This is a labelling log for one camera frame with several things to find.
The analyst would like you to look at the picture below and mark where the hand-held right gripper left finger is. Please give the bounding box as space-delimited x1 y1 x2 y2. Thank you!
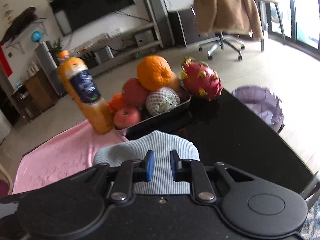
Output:
67 150 155 204

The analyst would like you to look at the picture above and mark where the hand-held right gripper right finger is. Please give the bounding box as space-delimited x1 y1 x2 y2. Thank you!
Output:
170 150 258 204

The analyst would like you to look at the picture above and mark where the light blue and blue sweater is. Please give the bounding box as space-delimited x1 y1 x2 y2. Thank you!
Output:
94 130 200 195

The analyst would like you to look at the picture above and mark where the black fruit tray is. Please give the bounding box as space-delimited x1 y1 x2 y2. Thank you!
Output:
115 87 192 140

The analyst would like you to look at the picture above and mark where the red apple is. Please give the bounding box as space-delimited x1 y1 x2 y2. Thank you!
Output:
114 106 142 129
122 78 150 107

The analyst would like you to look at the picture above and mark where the fruit in foam net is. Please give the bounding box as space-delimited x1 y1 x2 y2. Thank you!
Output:
146 87 180 117

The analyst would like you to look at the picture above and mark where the small tangerine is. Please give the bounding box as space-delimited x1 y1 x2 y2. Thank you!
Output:
108 94 125 113

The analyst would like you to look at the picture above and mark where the pink printed blanket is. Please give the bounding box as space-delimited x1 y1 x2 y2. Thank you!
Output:
12 120 128 195

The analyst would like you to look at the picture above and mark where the dragon fruit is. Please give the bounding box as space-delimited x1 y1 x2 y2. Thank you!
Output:
180 56 222 102

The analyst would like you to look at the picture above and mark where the large orange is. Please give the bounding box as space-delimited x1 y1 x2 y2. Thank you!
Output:
137 55 173 92

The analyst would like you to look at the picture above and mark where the orange juice bottle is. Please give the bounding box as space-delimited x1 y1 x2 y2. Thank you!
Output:
57 50 114 134

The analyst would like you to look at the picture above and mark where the purple basket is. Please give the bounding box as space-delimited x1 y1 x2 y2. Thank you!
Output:
231 85 285 133

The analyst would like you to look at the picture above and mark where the small grey speaker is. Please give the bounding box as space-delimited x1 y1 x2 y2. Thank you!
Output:
95 46 114 64

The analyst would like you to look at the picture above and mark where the grey television stand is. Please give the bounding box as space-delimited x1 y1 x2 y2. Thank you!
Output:
67 22 163 75

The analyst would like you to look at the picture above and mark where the grey subwoofer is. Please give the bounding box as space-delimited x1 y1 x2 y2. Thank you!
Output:
135 34 148 46

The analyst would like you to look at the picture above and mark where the office chair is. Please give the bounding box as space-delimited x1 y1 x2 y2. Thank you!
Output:
192 0 264 61

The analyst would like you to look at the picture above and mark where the wooden cabinet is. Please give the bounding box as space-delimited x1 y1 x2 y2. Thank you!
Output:
11 69 59 119

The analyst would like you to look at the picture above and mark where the black cabinet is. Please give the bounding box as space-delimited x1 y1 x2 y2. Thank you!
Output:
167 9 200 48

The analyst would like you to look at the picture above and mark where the grey tower speaker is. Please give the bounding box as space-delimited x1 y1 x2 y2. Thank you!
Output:
35 41 65 95
144 0 175 48

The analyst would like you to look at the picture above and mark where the maroon banquet chair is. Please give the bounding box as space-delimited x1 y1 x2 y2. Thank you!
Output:
0 164 13 198

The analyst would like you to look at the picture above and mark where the green potted plant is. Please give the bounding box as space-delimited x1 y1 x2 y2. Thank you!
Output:
51 40 64 53

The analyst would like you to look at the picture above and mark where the brown fleece jacket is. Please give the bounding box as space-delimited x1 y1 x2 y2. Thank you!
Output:
194 0 264 39

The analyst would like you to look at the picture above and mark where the black television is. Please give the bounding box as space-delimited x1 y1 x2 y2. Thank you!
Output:
50 0 135 37

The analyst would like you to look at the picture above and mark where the red banner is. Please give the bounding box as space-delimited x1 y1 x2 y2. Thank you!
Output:
0 46 13 78

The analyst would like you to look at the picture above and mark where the metal side table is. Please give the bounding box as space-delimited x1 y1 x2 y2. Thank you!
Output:
252 0 287 52

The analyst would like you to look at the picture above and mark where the wall shelf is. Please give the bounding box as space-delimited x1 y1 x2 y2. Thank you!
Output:
5 17 47 53

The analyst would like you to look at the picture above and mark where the dark wall figure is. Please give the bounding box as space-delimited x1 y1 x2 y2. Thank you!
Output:
0 7 38 44

